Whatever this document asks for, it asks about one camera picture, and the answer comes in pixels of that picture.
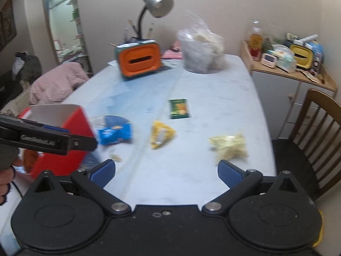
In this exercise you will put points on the white wooden cabinet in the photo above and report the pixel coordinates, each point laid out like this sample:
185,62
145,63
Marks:
282,94

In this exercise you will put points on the small white digital clock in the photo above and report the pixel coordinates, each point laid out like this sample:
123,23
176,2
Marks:
269,60

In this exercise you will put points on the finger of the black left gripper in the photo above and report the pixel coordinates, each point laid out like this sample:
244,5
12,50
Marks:
40,137

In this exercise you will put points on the pink puffer jacket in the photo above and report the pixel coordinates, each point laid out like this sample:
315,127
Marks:
57,84

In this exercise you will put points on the green cracker packet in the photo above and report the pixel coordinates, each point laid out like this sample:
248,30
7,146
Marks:
179,109

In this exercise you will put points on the pink notebook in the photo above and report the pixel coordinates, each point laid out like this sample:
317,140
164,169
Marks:
174,52

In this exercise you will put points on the yellow snack packet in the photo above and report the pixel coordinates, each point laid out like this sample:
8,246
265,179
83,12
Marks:
161,134

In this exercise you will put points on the cream snack packet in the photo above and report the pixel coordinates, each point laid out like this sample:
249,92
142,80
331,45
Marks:
229,146

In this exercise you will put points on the orange green tissue box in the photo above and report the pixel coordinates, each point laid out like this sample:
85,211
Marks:
138,58

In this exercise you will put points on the orange drink bottle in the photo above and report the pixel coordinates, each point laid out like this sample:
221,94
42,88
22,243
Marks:
256,40

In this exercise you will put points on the dark framed wall picture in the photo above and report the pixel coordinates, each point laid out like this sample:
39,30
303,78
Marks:
8,26

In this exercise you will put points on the blue cookie snack packet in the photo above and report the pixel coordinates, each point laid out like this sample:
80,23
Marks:
115,134

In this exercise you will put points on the person's left hand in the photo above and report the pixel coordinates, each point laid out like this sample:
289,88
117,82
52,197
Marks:
6,177

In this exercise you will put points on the clear plastic bag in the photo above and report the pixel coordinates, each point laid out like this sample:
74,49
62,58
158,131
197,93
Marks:
202,50

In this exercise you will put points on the yellow tissue box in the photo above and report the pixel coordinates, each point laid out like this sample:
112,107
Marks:
303,56

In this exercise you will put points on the silver desk lamp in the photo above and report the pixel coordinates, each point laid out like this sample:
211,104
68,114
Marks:
157,8

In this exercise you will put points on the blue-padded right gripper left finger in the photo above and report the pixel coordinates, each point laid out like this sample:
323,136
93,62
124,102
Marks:
90,183

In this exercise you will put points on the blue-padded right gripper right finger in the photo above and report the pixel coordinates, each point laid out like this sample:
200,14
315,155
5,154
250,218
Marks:
241,183

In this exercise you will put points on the wooden chair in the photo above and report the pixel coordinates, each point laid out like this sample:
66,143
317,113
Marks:
312,150

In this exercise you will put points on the red white cardboard box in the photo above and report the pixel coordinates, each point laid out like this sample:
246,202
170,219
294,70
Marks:
66,116

